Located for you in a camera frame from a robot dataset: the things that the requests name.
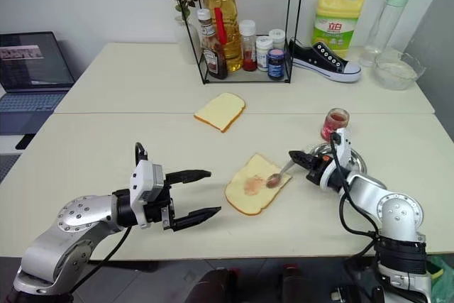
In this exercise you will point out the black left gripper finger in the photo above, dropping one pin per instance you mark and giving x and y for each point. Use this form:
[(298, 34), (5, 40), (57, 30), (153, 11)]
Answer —
[(188, 176), (196, 218)]

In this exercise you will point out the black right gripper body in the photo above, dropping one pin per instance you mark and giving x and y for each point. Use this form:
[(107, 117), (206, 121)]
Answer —
[(317, 170)]

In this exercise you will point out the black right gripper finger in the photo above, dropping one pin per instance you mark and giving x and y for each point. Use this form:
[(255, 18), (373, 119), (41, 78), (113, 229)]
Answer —
[(305, 164), (301, 155)]

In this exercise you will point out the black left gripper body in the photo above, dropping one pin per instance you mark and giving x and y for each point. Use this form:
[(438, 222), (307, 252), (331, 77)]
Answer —
[(156, 210)]

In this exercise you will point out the metal spoon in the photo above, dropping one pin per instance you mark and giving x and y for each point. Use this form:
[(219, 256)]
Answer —
[(273, 180)]

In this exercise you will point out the white bread slice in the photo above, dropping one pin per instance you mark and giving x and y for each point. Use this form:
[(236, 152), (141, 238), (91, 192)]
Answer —
[(248, 196), (220, 111)]

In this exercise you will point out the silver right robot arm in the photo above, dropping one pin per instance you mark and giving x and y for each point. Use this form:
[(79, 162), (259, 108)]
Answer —
[(397, 210)]

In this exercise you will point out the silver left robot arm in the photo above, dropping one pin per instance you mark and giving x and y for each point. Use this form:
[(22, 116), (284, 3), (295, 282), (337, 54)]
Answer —
[(53, 246)]

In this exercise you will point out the red jam jar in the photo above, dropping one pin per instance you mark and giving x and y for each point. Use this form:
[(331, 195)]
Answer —
[(335, 120)]

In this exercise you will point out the round steel plate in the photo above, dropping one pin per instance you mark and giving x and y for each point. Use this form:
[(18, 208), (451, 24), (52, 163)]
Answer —
[(356, 161)]

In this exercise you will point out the dark maroon rounded shape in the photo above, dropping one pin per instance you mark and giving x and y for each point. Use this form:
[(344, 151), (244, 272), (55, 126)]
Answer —
[(213, 287)]

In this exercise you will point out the blue label jar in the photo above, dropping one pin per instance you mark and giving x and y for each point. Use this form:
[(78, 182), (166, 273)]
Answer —
[(276, 67)]

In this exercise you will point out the black canvas sneaker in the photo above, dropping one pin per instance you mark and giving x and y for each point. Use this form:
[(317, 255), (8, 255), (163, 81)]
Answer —
[(315, 56)]

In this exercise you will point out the white pill bottle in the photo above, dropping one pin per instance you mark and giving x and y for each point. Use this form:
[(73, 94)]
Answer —
[(264, 54)]

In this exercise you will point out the ketchup bottle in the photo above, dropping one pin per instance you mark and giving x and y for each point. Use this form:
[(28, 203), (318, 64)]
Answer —
[(214, 61)]

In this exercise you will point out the grey lid seasoning bottle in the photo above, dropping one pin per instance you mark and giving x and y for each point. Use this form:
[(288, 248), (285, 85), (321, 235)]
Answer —
[(276, 37)]

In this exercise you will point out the clear glass bowl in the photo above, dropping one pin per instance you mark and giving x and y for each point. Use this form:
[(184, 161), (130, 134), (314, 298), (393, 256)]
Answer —
[(393, 74)]

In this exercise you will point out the red spice bottle white cap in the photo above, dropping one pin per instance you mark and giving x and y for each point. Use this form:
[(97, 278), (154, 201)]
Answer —
[(247, 42)]

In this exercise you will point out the yellow detergent pump bottle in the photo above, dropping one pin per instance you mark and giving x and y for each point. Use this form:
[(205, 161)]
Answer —
[(333, 30)]

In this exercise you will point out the white vase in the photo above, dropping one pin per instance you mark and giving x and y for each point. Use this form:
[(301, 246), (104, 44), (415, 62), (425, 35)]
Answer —
[(184, 40)]

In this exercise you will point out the black phone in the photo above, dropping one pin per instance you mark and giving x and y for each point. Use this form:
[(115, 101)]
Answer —
[(25, 141)]

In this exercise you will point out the dark grey mesh mat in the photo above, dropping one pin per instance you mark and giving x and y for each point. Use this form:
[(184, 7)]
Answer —
[(9, 168)]

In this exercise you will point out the green plastic bag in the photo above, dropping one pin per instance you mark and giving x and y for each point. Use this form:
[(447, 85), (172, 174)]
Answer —
[(435, 269)]

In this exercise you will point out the clear bottle green lid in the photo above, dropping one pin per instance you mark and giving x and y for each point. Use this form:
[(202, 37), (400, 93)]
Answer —
[(386, 22)]

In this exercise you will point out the grey laptop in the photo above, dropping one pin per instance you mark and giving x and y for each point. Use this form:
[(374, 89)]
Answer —
[(32, 65)]

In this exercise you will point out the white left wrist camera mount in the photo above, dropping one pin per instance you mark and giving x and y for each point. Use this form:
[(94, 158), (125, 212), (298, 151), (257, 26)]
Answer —
[(142, 182)]

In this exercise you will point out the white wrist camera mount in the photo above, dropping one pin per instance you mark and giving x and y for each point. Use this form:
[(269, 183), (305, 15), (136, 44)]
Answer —
[(142, 182), (344, 147)]

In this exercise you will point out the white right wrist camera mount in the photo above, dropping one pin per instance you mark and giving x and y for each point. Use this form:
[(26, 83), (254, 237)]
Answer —
[(344, 147)]

